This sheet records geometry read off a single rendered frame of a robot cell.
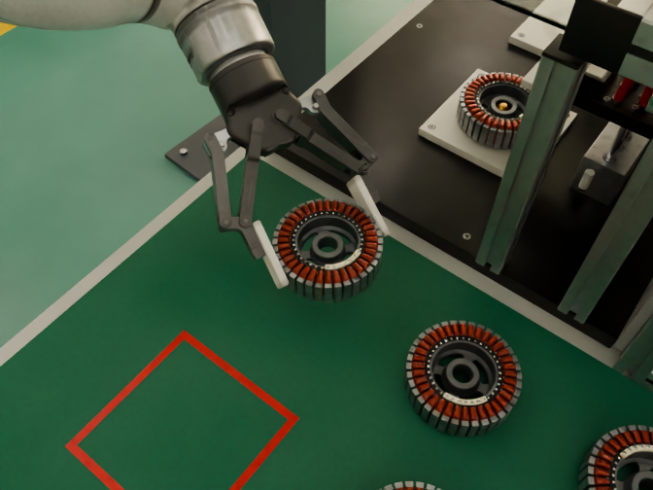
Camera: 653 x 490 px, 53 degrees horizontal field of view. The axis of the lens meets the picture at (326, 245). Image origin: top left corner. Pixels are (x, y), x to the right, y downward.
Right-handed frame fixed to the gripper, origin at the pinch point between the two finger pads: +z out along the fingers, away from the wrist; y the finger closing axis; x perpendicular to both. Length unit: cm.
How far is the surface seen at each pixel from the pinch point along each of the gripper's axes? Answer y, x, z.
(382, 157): -15.1, -10.9, -7.2
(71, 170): 19, -127, -55
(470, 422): -2.8, 6.8, 21.0
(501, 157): -27.2, -5.8, -0.5
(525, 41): -44.9, -14.1, -14.4
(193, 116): -20, -129, -57
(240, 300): 9.3, -8.2, 1.1
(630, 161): -35.9, 3.1, 6.7
